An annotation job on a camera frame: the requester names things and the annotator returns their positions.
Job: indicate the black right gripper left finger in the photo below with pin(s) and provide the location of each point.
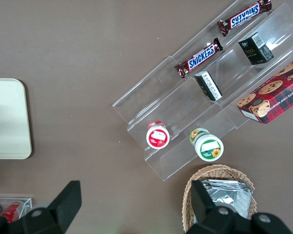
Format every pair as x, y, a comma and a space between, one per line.
61, 209

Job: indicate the clear acrylic bottle rack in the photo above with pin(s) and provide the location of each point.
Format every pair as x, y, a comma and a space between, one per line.
27, 203

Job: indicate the green lid yogurt cup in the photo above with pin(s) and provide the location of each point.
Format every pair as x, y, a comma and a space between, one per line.
208, 147

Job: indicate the red plaid cookie box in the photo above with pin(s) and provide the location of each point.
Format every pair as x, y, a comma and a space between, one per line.
276, 97

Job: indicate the beige plastic tray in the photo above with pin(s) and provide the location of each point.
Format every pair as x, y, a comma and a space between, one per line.
7, 119

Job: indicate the clear acrylic stepped shelf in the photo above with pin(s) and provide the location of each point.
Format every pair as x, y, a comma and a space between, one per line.
185, 117

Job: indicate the small black box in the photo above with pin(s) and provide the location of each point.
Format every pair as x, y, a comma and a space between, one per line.
208, 86
255, 50

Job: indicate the Snickers chocolate bar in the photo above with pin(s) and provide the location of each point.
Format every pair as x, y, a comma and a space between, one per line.
245, 17
200, 58

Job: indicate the light tan wicker basket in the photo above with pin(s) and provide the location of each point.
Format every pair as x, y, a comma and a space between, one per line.
189, 195

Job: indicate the stack of foil trays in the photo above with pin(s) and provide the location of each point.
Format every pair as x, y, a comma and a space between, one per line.
232, 197

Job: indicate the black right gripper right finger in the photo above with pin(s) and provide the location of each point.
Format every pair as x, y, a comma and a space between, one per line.
207, 212

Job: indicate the red lid yogurt cup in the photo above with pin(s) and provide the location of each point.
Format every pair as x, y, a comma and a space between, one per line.
158, 136

